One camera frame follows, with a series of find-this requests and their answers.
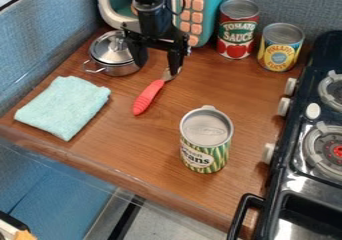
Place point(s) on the silver pot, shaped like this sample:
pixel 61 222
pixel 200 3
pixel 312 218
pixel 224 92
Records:
pixel 110 54

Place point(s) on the yellow pineapple can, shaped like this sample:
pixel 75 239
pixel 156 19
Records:
pixel 278 48

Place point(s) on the toy stove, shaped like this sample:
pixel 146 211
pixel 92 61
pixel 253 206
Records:
pixel 307 137

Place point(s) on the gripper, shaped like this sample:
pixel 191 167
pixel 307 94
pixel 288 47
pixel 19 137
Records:
pixel 153 27

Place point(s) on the green beans can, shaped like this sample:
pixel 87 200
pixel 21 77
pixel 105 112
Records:
pixel 206 140

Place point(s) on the light blue cloth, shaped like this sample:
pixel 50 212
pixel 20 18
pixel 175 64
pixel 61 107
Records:
pixel 63 106

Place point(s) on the red tomato sauce can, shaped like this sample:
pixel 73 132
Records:
pixel 238 28

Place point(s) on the toy microwave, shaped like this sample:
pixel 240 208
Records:
pixel 196 7

